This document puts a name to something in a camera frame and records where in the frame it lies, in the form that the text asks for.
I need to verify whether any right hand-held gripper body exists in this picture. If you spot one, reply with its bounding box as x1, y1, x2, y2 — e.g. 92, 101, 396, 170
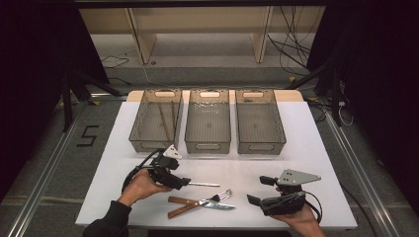
261, 168, 322, 217

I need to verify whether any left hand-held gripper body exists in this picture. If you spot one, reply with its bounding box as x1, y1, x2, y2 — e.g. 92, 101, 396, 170
149, 144, 183, 191

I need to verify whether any wooden handled knife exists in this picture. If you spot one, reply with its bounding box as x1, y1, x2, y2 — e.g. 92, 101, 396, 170
167, 196, 237, 210

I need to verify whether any wooden handled fork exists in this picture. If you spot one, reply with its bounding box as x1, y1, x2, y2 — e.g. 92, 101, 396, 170
167, 188, 234, 220

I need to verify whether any smoked clear plastic bin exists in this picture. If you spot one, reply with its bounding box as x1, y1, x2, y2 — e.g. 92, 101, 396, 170
234, 88, 287, 156
184, 88, 231, 155
128, 88, 184, 153

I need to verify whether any brown wooden chopstick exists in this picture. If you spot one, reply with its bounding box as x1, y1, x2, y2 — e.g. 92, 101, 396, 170
157, 103, 171, 142

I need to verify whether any person's left hand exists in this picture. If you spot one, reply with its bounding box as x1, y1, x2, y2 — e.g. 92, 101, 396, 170
129, 168, 174, 200

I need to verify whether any person's right hand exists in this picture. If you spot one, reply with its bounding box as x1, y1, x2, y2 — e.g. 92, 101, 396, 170
272, 204, 327, 237

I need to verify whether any white table cover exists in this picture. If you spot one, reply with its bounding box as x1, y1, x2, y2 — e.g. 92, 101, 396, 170
74, 100, 359, 230

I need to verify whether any black metal stand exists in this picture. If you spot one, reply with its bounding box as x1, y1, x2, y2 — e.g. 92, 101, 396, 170
286, 58, 344, 128
60, 69, 125, 133

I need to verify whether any black curtain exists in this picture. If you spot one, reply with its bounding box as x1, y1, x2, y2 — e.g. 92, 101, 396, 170
0, 0, 111, 202
307, 0, 419, 211

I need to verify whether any light wooden desk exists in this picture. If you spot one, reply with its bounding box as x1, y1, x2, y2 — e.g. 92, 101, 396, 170
78, 6, 325, 65

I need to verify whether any black metal bar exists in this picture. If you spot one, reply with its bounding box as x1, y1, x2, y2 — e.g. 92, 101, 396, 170
73, 0, 330, 9

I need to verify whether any left hand-held gripper black cable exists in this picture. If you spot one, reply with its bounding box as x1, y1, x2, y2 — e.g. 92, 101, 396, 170
122, 148, 166, 194

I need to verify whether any hand-held gripper black cable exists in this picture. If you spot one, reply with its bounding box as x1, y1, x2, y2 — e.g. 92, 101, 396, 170
295, 190, 324, 223
122, 148, 166, 194

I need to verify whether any right hand-held gripper black cable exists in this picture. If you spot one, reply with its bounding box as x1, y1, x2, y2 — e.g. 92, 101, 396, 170
295, 190, 324, 223

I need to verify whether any thick black floor cable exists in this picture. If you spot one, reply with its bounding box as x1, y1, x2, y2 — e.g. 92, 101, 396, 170
340, 183, 377, 237

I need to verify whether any aluminium floor rail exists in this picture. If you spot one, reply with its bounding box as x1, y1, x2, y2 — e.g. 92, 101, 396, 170
323, 111, 402, 237
5, 93, 129, 237

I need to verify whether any white cable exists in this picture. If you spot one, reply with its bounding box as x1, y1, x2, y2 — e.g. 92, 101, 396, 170
337, 101, 356, 128

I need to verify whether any thin black floor cable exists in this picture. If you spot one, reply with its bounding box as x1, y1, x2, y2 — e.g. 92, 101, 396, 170
100, 54, 130, 70

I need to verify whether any tangle of black cables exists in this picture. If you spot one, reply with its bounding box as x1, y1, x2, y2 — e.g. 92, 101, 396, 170
267, 6, 312, 77

